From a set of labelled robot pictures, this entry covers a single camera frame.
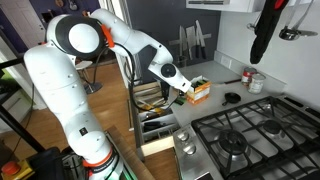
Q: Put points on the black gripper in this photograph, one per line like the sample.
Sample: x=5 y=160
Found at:
x=165 y=87

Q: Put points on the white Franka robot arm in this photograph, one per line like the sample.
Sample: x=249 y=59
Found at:
x=60 y=83

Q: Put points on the yellow utensil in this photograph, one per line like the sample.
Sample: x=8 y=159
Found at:
x=155 y=109

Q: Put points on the open white utensil drawer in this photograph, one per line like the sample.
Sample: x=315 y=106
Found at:
x=156 y=123

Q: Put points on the orange and white cardboard box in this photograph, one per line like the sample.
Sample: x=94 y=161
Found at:
x=200 y=90

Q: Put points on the silver stove knob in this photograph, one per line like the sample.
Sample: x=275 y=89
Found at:
x=182 y=135
x=189 y=148

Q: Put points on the wide steel cleaver knife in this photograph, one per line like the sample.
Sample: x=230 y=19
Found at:
x=190 y=38

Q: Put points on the small black cast-iron skillet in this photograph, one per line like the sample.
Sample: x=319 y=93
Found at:
x=232 y=98

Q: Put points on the magnetic knife strip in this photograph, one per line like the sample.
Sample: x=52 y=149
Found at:
x=206 y=36

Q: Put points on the white bar stool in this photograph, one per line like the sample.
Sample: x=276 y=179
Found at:
x=91 y=87

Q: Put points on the red label tin can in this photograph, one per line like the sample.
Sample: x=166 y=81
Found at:
x=247 y=75

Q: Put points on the white label tin can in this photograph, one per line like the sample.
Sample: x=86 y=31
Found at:
x=256 y=84

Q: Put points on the stainless gas cooktop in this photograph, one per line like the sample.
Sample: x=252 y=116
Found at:
x=253 y=140

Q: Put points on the hanging metal utensil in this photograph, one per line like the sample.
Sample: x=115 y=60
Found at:
x=251 y=26

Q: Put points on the black oven mitt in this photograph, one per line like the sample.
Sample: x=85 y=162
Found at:
x=265 y=30

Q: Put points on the black box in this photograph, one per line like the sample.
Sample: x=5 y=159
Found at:
x=46 y=166

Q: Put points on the metal ladle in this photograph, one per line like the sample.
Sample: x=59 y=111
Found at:
x=290 y=33

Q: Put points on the black metal stand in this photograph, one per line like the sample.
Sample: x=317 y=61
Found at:
x=16 y=126

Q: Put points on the red emergency stop button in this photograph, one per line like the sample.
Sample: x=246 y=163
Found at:
x=10 y=168

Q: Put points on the white wall outlet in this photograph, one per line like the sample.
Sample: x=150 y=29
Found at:
x=226 y=62

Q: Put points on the white wall cabinet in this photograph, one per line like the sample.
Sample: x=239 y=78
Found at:
x=233 y=6

